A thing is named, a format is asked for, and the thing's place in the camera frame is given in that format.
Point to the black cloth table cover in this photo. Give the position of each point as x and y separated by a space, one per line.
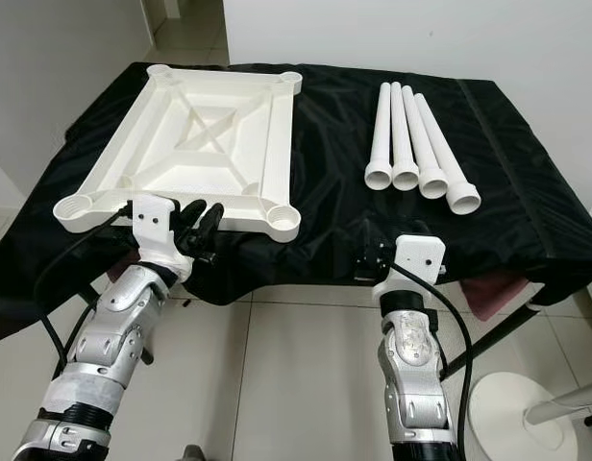
334 240

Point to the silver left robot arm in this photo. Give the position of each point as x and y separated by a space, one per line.
113 327

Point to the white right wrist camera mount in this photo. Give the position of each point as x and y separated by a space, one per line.
416 254

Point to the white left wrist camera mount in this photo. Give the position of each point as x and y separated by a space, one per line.
154 230

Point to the pink fabric under cloth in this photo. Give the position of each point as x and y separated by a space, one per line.
505 293

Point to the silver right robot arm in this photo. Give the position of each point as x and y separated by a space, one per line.
411 365

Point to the white round stand base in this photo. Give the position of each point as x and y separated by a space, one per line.
507 413

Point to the black metal table brace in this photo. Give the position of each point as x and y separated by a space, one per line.
488 341

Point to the white plastic children table top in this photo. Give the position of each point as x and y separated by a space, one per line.
200 134

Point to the white plastic table leg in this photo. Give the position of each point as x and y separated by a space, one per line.
380 134
424 144
402 134
447 154

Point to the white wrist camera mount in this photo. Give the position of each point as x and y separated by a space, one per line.
154 230
416 254

